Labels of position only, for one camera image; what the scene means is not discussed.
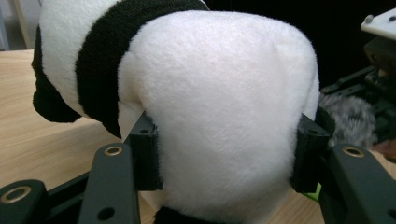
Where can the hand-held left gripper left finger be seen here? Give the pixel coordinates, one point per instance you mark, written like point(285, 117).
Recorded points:
point(146, 155)

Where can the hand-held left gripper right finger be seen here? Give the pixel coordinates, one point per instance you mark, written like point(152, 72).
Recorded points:
point(309, 155)

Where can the grey fuzzy scarf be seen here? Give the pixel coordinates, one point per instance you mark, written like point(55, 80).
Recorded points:
point(350, 119)

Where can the panda plush toy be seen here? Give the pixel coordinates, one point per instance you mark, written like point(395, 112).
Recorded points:
point(218, 109)

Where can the light wooden furniture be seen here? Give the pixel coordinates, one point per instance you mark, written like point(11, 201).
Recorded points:
point(21, 25)

